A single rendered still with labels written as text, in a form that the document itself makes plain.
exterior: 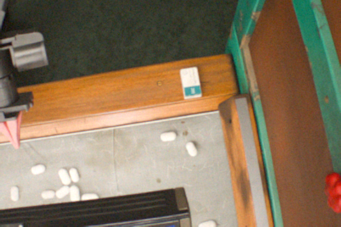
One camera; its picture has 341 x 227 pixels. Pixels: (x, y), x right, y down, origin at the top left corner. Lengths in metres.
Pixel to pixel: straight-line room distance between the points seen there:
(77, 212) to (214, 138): 0.44
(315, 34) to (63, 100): 0.63
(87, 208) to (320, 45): 0.37
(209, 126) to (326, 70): 0.53
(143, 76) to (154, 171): 0.20
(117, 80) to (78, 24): 0.95
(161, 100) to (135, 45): 0.89
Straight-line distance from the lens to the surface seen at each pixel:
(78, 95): 0.98
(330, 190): 0.47
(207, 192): 0.95
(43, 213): 0.64
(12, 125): 0.84
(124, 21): 1.88
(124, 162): 0.96
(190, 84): 0.95
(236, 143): 0.87
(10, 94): 0.82
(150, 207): 0.59
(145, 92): 0.96
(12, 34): 0.81
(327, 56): 0.48
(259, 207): 0.84
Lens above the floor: 1.69
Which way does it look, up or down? 75 degrees down
